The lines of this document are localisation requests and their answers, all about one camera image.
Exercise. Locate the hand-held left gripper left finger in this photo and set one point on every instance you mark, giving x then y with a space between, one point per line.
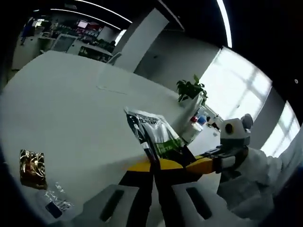
139 196

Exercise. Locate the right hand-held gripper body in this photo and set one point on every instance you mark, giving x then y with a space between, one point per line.
239 134

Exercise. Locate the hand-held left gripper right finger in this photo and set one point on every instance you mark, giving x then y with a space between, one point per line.
175 196

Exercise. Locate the white skincare bottle red collar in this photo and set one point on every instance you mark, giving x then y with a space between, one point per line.
193 132

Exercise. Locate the green black skincare sachet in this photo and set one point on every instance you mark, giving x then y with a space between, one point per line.
165 139

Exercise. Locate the blue white skincare sachet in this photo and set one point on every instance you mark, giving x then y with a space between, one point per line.
136 127

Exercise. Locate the clear silver skincare sachet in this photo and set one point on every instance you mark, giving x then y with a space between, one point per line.
55 201

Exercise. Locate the gold foil skincare sachet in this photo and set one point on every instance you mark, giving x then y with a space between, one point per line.
33 169

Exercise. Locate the small black-capped bottle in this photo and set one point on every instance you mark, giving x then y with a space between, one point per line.
214 120

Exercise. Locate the blue box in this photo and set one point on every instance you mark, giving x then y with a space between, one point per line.
202 119

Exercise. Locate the narrow window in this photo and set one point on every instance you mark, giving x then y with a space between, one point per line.
281 132

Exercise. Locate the large window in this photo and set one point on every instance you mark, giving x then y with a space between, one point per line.
234 85

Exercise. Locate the potted green plant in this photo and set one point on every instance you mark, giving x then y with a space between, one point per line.
191 88

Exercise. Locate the ceiling light strip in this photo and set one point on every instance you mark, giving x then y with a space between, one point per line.
226 23

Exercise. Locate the white mesh office chair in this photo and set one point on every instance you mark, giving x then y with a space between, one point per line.
64 43

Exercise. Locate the small computer monitor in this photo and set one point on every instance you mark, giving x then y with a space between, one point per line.
82 23

